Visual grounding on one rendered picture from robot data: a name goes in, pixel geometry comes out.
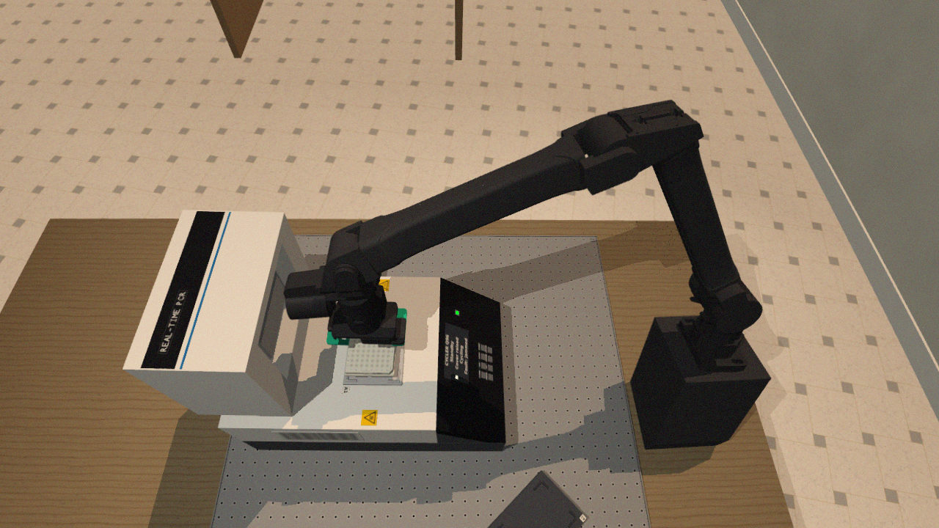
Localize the white well plate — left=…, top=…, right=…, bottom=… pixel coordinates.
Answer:
left=345, top=339, right=397, bottom=377

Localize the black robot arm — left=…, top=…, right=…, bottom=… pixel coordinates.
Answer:
left=284, top=100, right=763, bottom=372

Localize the white thermal cycler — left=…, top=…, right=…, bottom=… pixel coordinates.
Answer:
left=123, top=210, right=506, bottom=451

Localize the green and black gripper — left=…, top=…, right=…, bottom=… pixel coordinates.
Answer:
left=326, top=301, right=407, bottom=346

